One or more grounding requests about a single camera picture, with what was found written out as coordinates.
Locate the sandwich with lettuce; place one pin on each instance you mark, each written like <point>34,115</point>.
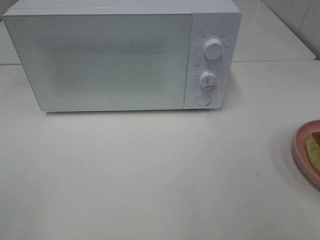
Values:
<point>313,148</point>

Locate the lower white timer knob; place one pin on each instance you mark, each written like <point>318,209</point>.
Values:
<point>207,79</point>

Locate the white microwave oven body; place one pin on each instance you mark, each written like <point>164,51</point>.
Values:
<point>209,18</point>

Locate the round white door button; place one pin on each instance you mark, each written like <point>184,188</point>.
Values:
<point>203,99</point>

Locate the white microwave door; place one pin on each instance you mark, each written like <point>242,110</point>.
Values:
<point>104,62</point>

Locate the upper white power knob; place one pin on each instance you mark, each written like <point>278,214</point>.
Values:
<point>213,48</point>

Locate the pink round plate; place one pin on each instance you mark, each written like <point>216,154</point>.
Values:
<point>300,153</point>

